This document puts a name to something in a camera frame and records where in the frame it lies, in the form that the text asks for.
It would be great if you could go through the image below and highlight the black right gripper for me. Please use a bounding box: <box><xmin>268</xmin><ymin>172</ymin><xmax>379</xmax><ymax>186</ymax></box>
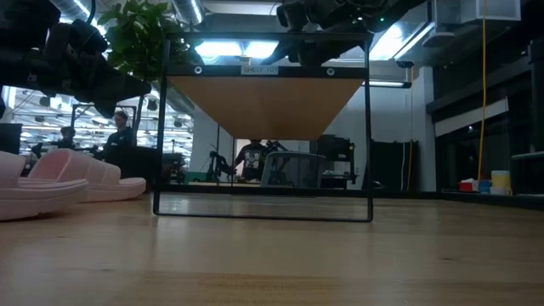
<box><xmin>275</xmin><ymin>2</ymin><xmax>371</xmax><ymax>67</ymax></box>

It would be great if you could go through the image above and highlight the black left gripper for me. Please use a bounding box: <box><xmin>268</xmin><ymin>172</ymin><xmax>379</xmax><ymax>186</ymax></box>
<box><xmin>40</xmin><ymin>19</ymin><xmax>152</xmax><ymax>119</ymax></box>

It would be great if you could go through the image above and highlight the pink slide sandal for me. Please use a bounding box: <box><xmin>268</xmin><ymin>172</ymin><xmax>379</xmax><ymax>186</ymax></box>
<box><xmin>27</xmin><ymin>148</ymin><xmax>147</xmax><ymax>203</ymax></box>
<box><xmin>0</xmin><ymin>150</ymin><xmax>89</xmax><ymax>222</ymax></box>

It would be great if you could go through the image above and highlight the person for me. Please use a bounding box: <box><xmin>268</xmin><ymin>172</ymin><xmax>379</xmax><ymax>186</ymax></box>
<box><xmin>235</xmin><ymin>139</ymin><xmax>269</xmax><ymax>182</ymax></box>
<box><xmin>57</xmin><ymin>126</ymin><xmax>78</xmax><ymax>150</ymax></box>
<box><xmin>101</xmin><ymin>110</ymin><xmax>138</xmax><ymax>150</ymax></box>

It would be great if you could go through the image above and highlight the green potted plant black pot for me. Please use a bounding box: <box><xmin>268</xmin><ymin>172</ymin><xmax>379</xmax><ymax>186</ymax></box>
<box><xmin>97</xmin><ymin>0</ymin><xmax>206</xmax><ymax>192</ymax></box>

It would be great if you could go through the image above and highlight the ceiling light tube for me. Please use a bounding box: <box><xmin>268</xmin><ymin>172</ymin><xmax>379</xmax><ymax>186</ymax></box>
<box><xmin>368</xmin><ymin>79</ymin><xmax>412</xmax><ymax>89</ymax></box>

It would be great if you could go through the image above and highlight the black equipment rack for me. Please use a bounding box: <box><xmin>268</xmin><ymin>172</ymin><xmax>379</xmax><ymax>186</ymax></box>
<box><xmin>312</xmin><ymin>134</ymin><xmax>358</xmax><ymax>190</ymax></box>

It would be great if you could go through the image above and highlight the dark background monitor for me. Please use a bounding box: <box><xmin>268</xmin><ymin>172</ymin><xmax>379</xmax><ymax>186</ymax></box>
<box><xmin>0</xmin><ymin>122</ymin><xmax>23</xmax><ymax>156</ymax></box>

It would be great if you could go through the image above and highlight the black cabinet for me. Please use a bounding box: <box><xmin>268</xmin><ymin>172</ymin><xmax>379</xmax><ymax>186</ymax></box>
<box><xmin>369</xmin><ymin>139</ymin><xmax>420</xmax><ymax>192</ymax></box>

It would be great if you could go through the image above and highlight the yellow white cup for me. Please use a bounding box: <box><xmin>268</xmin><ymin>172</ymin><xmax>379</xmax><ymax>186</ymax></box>
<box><xmin>490</xmin><ymin>170</ymin><xmax>513</xmax><ymax>197</ymax></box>

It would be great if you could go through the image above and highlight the wooden shelf black metal frame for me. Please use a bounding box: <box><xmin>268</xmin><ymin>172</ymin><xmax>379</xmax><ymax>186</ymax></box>
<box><xmin>152</xmin><ymin>31</ymin><xmax>375</xmax><ymax>224</ymax></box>

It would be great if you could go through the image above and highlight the silver ventilation duct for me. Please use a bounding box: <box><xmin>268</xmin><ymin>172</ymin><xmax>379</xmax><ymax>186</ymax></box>
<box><xmin>172</xmin><ymin>0</ymin><xmax>206</xmax><ymax>25</ymax></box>

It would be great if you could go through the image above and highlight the thin yellow cable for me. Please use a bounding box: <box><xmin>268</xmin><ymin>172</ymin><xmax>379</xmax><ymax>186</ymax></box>
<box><xmin>406</xmin><ymin>67</ymin><xmax>415</xmax><ymax>190</ymax></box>

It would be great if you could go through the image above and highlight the black aluminium table frame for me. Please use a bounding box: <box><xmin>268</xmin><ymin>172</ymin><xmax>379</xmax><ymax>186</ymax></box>
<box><xmin>161</xmin><ymin>182</ymin><xmax>544</xmax><ymax>210</ymax></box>

